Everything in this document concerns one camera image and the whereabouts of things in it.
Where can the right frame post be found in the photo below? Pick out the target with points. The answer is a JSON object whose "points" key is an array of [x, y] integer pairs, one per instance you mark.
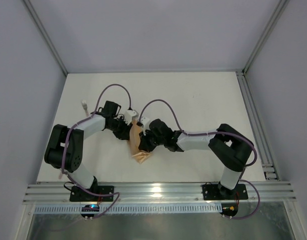
{"points": [[265, 34]]}

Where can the left black controller board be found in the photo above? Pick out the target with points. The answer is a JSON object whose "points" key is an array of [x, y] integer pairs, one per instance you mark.
{"points": [[89, 211]]}

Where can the black controller board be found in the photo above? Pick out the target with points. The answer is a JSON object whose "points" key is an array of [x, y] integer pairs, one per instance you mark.
{"points": [[229, 210], [89, 211]]}

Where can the orange cloth napkin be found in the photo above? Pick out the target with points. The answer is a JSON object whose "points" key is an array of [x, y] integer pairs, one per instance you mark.
{"points": [[139, 156]]}

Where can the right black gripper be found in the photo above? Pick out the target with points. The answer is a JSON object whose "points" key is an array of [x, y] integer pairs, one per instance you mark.
{"points": [[146, 143]]}

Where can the aluminium rail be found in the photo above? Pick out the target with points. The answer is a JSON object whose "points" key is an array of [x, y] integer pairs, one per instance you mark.
{"points": [[158, 193], [264, 152]]}

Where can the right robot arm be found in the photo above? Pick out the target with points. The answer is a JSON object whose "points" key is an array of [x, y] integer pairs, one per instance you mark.
{"points": [[235, 151]]}

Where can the frame post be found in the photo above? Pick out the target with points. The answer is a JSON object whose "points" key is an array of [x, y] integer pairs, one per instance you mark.
{"points": [[265, 34], [44, 34]]}

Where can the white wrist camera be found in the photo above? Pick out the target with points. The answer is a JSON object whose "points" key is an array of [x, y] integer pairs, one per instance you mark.
{"points": [[130, 115], [145, 123]]}

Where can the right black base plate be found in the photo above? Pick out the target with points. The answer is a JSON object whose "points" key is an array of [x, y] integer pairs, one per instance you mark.
{"points": [[215, 191]]}

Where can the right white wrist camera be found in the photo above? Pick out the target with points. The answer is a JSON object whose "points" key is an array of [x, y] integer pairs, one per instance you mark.
{"points": [[145, 123]]}

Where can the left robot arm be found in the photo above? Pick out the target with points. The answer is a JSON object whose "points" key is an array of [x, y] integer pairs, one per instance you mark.
{"points": [[64, 150]]}

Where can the front aluminium rail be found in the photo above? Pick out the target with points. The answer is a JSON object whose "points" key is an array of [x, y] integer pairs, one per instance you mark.
{"points": [[158, 193]]}

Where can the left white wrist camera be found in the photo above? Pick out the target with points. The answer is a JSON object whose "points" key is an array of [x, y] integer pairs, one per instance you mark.
{"points": [[130, 115]]}

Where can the right black controller board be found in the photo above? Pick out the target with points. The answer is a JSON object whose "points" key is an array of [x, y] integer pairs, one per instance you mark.
{"points": [[229, 210]]}

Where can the right side aluminium rail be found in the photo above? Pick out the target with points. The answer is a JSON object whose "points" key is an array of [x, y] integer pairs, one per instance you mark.
{"points": [[264, 152]]}

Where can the left frame post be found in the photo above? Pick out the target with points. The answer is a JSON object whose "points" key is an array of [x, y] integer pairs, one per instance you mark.
{"points": [[44, 34]]}

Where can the silver fork pink handle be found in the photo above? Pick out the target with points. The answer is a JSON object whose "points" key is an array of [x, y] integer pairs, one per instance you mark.
{"points": [[85, 107]]}

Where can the white slotted cable duct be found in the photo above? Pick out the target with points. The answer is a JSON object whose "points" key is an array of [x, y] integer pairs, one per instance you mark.
{"points": [[139, 208]]}

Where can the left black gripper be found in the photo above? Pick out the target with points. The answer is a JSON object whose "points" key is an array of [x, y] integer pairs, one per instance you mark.
{"points": [[126, 132]]}

